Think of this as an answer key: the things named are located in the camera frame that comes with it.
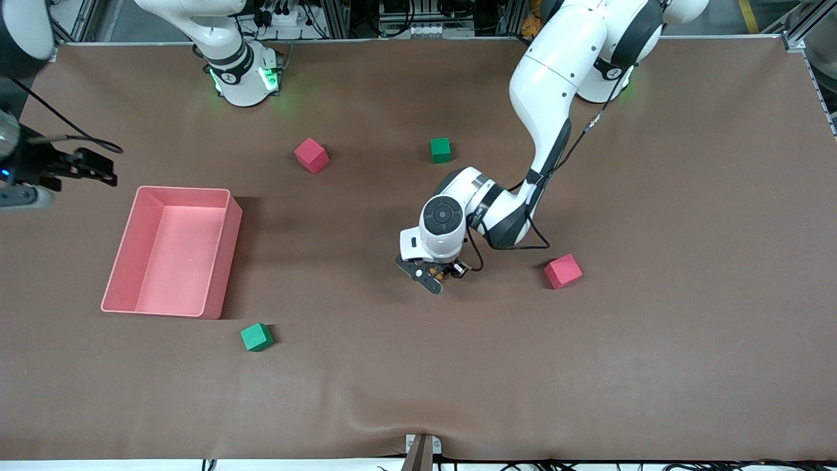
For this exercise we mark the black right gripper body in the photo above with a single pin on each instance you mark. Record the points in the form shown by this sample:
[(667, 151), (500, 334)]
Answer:
[(38, 163)]

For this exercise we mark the aluminium frame rail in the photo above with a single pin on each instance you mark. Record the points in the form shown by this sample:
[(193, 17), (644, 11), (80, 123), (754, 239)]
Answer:
[(794, 39)]

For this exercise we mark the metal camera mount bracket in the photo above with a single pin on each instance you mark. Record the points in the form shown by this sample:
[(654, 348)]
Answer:
[(422, 451)]

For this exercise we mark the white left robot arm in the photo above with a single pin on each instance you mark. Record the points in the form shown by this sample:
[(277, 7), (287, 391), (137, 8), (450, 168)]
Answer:
[(556, 65)]

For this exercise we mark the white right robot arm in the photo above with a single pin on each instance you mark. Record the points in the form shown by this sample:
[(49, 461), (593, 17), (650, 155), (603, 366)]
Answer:
[(235, 78)]

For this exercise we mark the brown table mat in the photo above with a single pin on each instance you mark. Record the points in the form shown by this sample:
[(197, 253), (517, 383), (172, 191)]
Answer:
[(418, 360)]

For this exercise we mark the pink foam cube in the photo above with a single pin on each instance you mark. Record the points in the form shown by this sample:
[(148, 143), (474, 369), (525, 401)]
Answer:
[(311, 155), (562, 271)]

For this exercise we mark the pink plastic bin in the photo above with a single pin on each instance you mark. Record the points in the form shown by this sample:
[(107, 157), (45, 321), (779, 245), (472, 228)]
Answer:
[(176, 261)]

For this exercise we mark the white power strip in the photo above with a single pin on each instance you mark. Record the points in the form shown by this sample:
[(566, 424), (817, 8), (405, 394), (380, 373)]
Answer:
[(284, 16)]

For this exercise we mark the green foam cube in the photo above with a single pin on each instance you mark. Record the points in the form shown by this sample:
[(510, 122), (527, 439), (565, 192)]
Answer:
[(441, 150), (256, 337)]

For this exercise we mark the orange capped push button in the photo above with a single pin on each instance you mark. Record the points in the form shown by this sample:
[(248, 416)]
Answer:
[(441, 271)]

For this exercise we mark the white terminal strip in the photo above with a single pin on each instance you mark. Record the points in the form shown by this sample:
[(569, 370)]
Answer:
[(431, 30)]

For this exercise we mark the pile of orange snack bags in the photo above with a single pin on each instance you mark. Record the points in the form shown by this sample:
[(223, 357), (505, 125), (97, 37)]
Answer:
[(528, 27)]

